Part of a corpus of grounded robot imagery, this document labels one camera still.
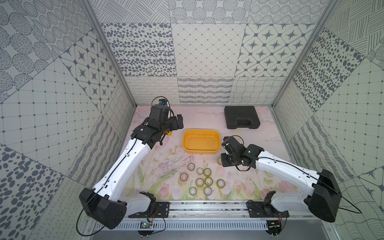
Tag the aluminium mounting rail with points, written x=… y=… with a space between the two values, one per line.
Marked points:
x=207 y=207

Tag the left green circuit board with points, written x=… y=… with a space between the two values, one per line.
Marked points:
x=145 y=229

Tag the yellow plastic storage box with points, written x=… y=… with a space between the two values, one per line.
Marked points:
x=201 y=141

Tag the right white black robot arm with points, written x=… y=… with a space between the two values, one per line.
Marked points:
x=318 y=192

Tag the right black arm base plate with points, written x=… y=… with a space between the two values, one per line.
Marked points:
x=258 y=209

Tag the black plastic tool case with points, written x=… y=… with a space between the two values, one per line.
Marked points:
x=241 y=117

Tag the white slotted cable duct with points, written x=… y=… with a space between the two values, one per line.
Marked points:
x=198 y=225

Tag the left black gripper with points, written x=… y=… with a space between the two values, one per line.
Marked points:
x=176 y=122

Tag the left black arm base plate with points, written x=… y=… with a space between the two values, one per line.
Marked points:
x=158 y=210

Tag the right circuit board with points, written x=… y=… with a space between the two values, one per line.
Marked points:
x=274 y=228

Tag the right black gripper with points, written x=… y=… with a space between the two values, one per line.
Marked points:
x=224 y=161

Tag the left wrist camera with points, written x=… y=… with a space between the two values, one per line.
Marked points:
x=160 y=112

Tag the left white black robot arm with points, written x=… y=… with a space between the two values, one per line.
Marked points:
x=112 y=184

